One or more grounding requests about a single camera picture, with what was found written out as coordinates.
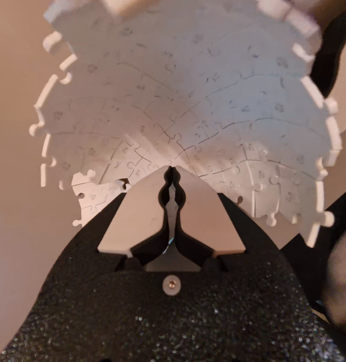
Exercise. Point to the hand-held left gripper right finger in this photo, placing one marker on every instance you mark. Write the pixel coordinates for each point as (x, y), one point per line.
(209, 217)

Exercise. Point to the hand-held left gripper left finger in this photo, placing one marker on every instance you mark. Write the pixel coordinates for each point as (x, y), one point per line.
(133, 217)

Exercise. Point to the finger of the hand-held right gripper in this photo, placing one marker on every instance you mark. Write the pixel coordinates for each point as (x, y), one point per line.
(120, 5)

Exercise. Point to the colourful cartoon puzzle ball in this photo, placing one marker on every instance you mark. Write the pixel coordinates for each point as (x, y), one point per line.
(189, 84)

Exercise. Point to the person's right hand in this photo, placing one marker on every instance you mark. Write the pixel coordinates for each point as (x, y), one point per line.
(341, 282)

